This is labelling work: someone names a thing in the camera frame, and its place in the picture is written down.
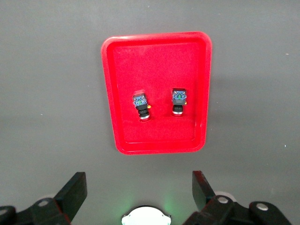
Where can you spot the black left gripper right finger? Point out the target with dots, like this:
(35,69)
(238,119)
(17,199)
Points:
(204,194)

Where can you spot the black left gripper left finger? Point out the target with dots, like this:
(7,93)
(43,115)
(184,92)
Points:
(72,194)

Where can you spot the red plastic tray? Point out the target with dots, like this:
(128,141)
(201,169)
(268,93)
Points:
(159,65)

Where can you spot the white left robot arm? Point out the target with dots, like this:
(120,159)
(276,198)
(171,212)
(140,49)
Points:
(146,218)

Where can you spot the red push button switch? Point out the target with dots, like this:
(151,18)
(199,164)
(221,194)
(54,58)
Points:
(179,96)
(140,100)

